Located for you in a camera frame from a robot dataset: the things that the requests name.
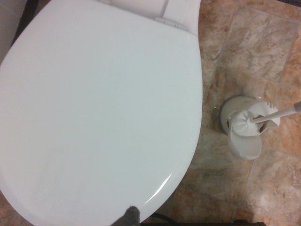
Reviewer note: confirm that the white porcelain toilet bowl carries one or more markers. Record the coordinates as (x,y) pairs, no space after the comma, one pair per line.
(188,16)

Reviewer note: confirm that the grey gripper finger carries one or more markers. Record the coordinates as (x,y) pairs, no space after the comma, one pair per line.
(130,217)

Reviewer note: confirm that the white toilet brush holder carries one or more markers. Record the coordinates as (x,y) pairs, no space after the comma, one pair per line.
(242,146)

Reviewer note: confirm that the white toilet seat lid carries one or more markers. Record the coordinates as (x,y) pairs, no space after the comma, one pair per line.
(98,113)

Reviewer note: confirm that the white toilet brush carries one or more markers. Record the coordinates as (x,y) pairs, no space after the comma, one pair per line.
(244,124)

